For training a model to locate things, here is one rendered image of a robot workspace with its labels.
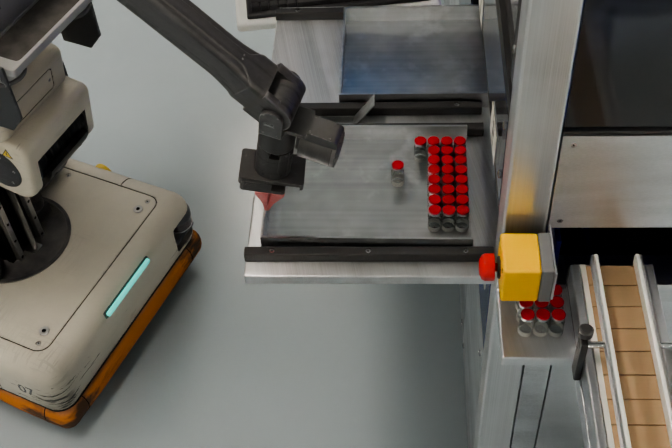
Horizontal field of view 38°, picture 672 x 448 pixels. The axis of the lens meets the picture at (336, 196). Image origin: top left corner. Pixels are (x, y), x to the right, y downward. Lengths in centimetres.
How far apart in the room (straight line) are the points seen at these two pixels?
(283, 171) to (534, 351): 46
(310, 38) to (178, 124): 122
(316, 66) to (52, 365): 91
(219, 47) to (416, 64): 64
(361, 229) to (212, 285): 113
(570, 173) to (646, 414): 34
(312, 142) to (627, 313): 52
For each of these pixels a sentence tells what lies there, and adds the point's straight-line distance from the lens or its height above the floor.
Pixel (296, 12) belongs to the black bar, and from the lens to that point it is 204.
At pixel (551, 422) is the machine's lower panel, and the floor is 44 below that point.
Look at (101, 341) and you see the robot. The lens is 242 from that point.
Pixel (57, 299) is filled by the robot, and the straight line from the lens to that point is 242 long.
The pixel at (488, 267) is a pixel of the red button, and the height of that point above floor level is 101.
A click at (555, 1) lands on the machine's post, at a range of 119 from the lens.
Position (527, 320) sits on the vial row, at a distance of 148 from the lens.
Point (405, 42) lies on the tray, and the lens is 197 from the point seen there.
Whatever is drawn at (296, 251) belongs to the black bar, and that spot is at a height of 90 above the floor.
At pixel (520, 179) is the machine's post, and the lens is 139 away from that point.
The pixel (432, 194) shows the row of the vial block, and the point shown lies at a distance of 163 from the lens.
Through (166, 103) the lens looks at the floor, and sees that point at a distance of 324.
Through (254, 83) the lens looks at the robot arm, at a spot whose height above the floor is 123.
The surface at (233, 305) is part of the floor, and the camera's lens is 266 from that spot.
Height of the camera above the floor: 213
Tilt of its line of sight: 48 degrees down
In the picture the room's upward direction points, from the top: 4 degrees counter-clockwise
